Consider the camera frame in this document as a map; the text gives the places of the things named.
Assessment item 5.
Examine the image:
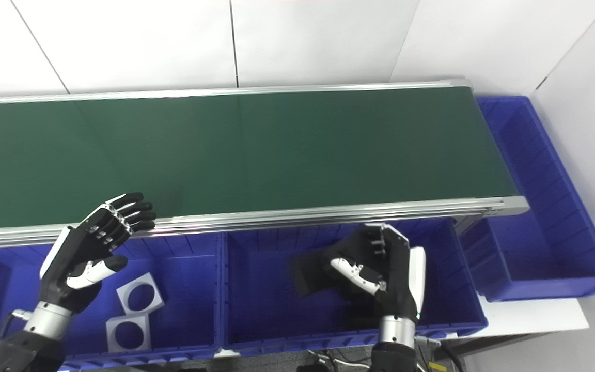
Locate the black cylinder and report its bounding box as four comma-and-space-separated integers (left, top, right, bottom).
288, 230, 381, 298

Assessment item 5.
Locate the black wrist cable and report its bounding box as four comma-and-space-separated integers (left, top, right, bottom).
0, 310, 32, 339
414, 335, 463, 372

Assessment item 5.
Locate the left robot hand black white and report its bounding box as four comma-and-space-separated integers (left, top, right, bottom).
39, 192, 157, 313

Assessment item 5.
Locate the loose cables bundle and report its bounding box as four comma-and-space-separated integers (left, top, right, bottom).
297, 349, 373, 372

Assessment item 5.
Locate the blue plastic bin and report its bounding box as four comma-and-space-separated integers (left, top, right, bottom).
0, 232, 226, 370
455, 96, 595, 303
223, 217, 489, 357

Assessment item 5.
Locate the aluminium conveyor leg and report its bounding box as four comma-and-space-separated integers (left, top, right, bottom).
455, 214, 490, 236

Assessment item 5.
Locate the white square plate with hole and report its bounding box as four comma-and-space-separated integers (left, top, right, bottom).
105, 315, 152, 353
117, 273, 165, 316

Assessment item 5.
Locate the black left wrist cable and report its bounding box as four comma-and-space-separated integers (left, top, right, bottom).
0, 310, 32, 339

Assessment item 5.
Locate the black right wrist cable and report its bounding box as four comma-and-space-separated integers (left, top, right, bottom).
414, 335, 463, 372

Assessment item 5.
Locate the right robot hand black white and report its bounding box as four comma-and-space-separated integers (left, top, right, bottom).
323, 224, 426, 321

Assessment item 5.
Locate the green conveyor belt aluminium frame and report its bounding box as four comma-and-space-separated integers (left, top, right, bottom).
0, 79, 529, 251

